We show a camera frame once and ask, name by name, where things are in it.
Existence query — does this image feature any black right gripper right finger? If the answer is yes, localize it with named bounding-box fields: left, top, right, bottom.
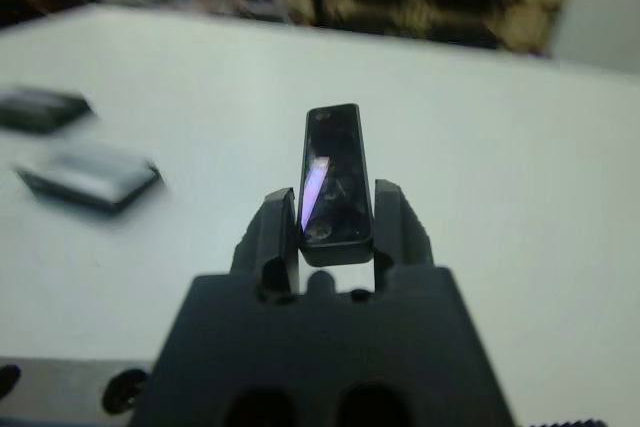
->
left=372, top=178, right=434, bottom=294

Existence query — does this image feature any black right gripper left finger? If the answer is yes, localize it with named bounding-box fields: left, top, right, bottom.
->
left=232, top=187, right=301, bottom=298

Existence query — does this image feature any slim black camera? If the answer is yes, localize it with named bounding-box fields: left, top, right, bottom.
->
left=297, top=102, right=376, bottom=268

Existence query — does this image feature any black glossy box lid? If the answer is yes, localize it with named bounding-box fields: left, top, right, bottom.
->
left=0, top=88, right=95, bottom=137

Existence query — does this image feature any black box with white insert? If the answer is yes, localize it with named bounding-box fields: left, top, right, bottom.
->
left=13, top=139, right=164, bottom=216

